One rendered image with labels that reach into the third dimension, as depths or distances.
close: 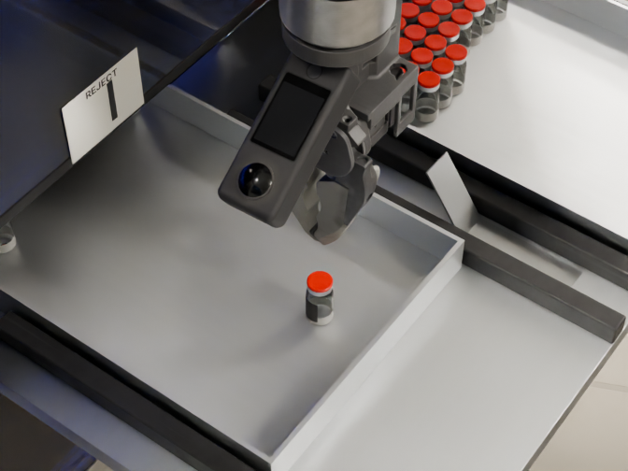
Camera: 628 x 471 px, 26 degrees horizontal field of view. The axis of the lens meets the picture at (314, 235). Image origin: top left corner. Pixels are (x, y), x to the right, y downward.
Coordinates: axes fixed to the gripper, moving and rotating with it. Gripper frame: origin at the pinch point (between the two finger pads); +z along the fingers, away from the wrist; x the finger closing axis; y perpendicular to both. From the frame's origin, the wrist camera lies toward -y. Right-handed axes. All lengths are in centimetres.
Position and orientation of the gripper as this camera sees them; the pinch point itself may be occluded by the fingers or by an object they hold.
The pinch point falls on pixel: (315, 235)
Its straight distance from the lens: 102.1
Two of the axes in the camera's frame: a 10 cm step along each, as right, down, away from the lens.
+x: -8.1, -4.5, 3.8
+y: 5.9, -6.1, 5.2
